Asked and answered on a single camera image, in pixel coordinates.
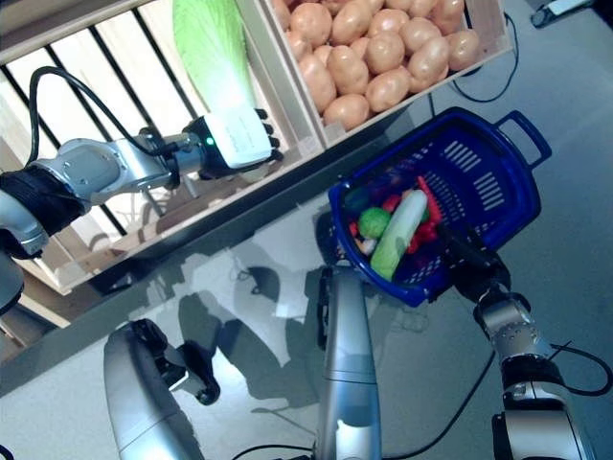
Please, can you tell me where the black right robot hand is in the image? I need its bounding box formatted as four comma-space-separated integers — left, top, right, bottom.
438, 222, 512, 304

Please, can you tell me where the long red chili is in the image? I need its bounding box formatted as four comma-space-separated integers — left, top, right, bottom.
416, 175, 444, 226

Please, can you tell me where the wooden cabbage crate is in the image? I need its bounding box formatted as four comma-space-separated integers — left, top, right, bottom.
0, 0, 323, 294

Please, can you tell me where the white table foot with caster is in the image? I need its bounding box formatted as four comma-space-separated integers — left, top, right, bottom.
530, 0, 598, 28

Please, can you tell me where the silver robot leg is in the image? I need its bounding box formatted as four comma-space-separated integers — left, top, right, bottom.
102, 318, 222, 460
315, 265, 384, 460

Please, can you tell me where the small red tomato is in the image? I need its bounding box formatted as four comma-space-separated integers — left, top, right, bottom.
406, 222, 440, 253

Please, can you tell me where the blue plastic basket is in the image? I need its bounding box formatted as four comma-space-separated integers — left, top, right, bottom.
328, 107, 553, 308

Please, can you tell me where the silver left robot leg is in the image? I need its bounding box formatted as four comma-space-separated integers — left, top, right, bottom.
102, 318, 222, 460

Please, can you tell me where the silver right robot leg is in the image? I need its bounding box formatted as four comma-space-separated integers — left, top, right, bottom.
315, 265, 384, 460

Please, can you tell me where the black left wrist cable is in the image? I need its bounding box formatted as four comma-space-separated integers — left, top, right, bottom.
27, 65, 186, 193

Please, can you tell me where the wooden potato crate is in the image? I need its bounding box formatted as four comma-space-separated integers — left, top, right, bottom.
234, 0, 517, 150

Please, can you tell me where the napa cabbage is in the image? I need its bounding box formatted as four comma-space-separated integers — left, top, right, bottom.
170, 0, 269, 186
370, 190, 429, 283

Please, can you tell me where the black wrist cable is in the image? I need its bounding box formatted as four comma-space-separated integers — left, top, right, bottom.
27, 65, 186, 193
545, 340, 610, 397

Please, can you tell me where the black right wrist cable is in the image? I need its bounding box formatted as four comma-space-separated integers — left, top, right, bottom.
545, 340, 610, 397

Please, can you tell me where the small green bell pepper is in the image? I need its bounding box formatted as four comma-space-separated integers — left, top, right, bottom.
358, 206, 392, 240

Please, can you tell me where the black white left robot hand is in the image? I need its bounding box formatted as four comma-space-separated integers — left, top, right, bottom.
184, 107, 284, 181

